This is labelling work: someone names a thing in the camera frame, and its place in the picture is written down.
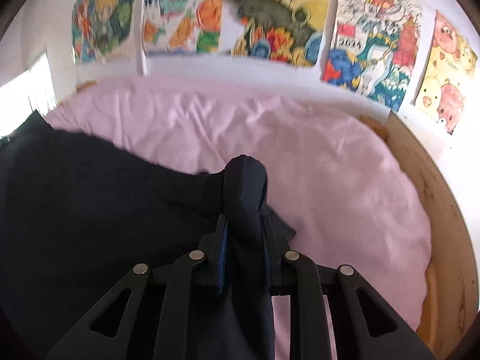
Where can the black garment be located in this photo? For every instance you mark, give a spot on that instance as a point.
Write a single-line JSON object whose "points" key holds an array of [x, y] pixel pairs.
{"points": [[77, 214]]}

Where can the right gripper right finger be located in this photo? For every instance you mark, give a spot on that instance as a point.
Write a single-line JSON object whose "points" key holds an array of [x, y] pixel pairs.
{"points": [[335, 313]]}

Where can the window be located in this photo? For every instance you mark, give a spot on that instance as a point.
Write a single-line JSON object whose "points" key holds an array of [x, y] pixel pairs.
{"points": [[32, 90]]}

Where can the city doodle 2024 drawing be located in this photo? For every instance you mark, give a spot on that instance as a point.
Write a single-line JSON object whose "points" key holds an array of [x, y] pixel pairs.
{"points": [[374, 47]]}

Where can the landscape hill drawing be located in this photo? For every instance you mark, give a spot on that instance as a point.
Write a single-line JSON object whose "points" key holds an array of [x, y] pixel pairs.
{"points": [[283, 31]]}

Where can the blond boy drawing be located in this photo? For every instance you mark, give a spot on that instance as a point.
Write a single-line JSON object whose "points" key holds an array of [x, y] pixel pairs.
{"points": [[102, 30]]}

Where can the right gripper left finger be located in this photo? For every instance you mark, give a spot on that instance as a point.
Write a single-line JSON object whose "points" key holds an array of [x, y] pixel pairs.
{"points": [[146, 314]]}

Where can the orange fruit drawing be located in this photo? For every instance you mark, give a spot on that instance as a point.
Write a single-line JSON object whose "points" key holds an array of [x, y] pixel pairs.
{"points": [[186, 27]]}

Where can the wooden bed frame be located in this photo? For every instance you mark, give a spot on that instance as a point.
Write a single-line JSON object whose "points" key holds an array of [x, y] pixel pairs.
{"points": [[452, 298]]}

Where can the yellow pink bears drawing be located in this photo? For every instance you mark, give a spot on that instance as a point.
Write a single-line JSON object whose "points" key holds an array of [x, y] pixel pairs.
{"points": [[448, 78]]}

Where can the pink duvet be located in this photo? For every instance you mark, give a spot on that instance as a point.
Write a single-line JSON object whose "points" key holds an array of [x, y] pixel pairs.
{"points": [[330, 177]]}

